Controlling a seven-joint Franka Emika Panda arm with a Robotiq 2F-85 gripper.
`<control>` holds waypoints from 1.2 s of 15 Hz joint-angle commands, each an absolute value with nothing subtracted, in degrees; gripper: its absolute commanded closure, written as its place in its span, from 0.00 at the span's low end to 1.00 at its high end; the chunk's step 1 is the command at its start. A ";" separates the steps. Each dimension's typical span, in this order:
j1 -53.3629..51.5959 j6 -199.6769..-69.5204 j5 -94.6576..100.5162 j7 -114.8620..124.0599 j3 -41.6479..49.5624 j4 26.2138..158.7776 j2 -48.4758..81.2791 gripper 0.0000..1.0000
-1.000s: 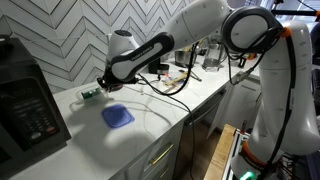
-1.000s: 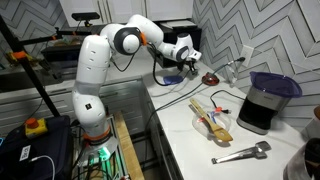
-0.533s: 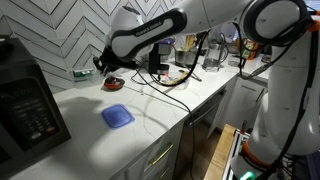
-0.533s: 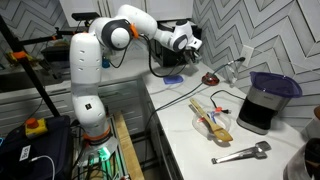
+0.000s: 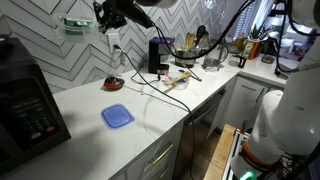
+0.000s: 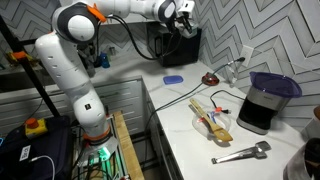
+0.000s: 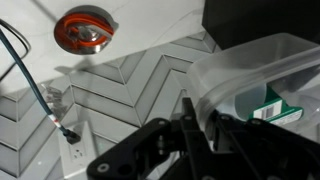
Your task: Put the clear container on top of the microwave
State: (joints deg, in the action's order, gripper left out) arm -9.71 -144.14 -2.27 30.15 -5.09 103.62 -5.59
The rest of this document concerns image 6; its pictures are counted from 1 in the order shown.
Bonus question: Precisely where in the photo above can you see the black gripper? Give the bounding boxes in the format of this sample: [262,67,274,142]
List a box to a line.
[175,9,196,35]

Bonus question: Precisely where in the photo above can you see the black microwave oven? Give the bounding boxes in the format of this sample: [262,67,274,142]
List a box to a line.
[146,21,203,68]

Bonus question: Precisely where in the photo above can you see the black coffee maker purple top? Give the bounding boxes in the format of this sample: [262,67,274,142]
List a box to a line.
[236,71,303,136]

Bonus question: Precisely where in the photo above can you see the blue plastic lid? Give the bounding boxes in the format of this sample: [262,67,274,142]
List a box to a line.
[162,74,185,85]

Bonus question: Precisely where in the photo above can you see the small red bowl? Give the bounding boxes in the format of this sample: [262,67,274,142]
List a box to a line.
[201,71,220,87]

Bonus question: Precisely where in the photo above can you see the blue bottle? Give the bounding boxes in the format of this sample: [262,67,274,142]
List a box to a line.
[99,51,111,70]

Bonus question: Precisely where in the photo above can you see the wooden spatula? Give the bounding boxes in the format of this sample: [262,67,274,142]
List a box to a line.
[189,97,234,144]

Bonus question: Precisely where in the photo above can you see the clear round plate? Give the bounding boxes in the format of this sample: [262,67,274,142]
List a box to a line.
[191,109,232,140]

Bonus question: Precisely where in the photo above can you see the wooden board beside robot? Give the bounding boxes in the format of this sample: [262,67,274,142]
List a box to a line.
[112,110,146,180]

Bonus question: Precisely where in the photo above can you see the metal kitchen tongs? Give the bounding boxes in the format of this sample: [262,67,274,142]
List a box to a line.
[211,140,272,165]

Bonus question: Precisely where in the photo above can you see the yellow emergency stop button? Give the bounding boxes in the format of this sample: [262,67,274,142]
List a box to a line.
[24,117,48,140]

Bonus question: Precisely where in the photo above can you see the black equipment case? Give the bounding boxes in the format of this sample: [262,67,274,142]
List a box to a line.
[0,115,72,180]

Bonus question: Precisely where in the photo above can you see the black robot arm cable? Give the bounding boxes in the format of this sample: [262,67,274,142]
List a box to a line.
[96,13,174,62]

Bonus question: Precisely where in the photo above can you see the white wall outlet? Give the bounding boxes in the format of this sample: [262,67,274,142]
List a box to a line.
[239,44,255,68]

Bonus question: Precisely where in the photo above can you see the long black power cable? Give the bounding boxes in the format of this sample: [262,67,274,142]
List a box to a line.
[143,56,247,134]

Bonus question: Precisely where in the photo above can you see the black cord with orange tag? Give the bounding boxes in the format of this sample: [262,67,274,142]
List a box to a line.
[209,89,246,115]

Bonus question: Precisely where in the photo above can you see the black metal frame pole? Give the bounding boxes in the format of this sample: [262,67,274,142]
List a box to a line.
[0,15,62,118]

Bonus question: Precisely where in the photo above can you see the white charging cable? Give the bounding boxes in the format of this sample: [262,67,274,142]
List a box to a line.
[29,154,56,180]

